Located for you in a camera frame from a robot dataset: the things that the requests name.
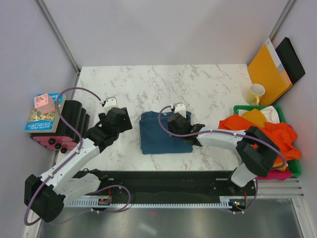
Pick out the green plastic bin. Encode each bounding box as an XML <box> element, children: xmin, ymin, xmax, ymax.
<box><xmin>233</xmin><ymin>105</ymin><xmax>301</xmax><ymax>177</ymax></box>

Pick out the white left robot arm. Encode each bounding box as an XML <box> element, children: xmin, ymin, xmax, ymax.
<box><xmin>24</xmin><ymin>107</ymin><xmax>132</xmax><ymax>223</ymax></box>

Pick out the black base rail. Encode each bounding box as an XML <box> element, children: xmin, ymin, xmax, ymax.
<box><xmin>74</xmin><ymin>170</ymin><xmax>257</xmax><ymax>204</ymax></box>

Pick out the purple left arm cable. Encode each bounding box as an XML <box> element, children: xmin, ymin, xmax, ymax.
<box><xmin>24</xmin><ymin>87</ymin><xmax>132</xmax><ymax>227</ymax></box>

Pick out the white t shirt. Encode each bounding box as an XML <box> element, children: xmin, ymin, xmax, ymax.
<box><xmin>260</xmin><ymin>106</ymin><xmax>280</xmax><ymax>123</ymax></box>

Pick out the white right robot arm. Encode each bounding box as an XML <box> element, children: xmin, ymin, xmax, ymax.
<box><xmin>167</xmin><ymin>113</ymin><xmax>286</xmax><ymax>195</ymax></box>

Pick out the blue t shirt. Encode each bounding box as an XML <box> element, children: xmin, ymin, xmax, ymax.
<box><xmin>139</xmin><ymin>111</ymin><xmax>193</xmax><ymax>155</ymax></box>

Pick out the black box under book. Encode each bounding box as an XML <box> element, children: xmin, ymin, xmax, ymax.
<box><xmin>56</xmin><ymin>100</ymin><xmax>90</xmax><ymax>142</ymax></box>

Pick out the black flat box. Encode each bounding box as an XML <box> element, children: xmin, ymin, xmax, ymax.
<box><xmin>275</xmin><ymin>37</ymin><xmax>306</xmax><ymax>84</ymax></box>

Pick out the pink dice cube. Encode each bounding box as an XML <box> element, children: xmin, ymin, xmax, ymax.
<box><xmin>34</xmin><ymin>93</ymin><xmax>55</xmax><ymax>114</ymax></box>

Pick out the blue paperback book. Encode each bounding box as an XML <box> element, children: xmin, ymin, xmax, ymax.
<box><xmin>24</xmin><ymin>93</ymin><xmax>66</xmax><ymax>133</ymax></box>

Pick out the yellow mug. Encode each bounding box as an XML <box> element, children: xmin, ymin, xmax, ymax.
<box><xmin>245</xmin><ymin>84</ymin><xmax>265</xmax><ymax>106</ymax></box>

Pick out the pink black dumbbell set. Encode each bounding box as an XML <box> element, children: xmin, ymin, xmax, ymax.
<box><xmin>31</xmin><ymin>133</ymin><xmax>79</xmax><ymax>154</ymax></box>

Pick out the pink t shirt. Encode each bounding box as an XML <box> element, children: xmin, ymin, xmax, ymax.
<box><xmin>258</xmin><ymin>170</ymin><xmax>292</xmax><ymax>181</ymax></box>

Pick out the white cable duct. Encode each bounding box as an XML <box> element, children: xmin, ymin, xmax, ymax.
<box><xmin>65</xmin><ymin>196</ymin><xmax>246</xmax><ymax>209</ymax></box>

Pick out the yellow t shirt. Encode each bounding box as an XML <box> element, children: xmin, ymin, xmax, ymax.
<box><xmin>241</xmin><ymin>109</ymin><xmax>298</xmax><ymax>161</ymax></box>

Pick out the orange t shirt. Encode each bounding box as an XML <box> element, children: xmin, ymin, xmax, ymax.
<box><xmin>218</xmin><ymin>110</ymin><xmax>301</xmax><ymax>161</ymax></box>

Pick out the orange folder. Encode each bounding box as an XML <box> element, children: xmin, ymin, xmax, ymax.
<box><xmin>248</xmin><ymin>39</ymin><xmax>293</xmax><ymax>106</ymax></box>

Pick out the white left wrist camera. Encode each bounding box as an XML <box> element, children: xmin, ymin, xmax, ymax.
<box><xmin>102</xmin><ymin>96</ymin><xmax>118</xmax><ymax>108</ymax></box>

